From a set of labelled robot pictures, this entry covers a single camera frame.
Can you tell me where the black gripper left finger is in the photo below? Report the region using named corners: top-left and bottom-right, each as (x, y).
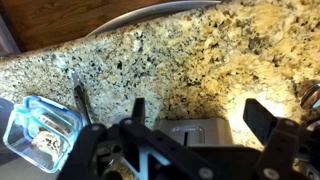
top-left (56, 97), bottom-right (215, 180)

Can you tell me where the silver stainless steel toaster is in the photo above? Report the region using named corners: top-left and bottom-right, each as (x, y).
top-left (154, 116), bottom-right (235, 147)

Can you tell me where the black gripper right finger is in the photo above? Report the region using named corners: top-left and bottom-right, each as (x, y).
top-left (242, 98), bottom-right (320, 180)

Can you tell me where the glass container with blue lid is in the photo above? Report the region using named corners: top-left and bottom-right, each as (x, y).
top-left (2, 95), bottom-right (83, 175)

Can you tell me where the black handled knife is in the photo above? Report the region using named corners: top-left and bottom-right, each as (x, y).
top-left (71, 71), bottom-right (93, 127)

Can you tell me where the shiny round metal object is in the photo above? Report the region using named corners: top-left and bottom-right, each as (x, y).
top-left (299, 82), bottom-right (320, 112)

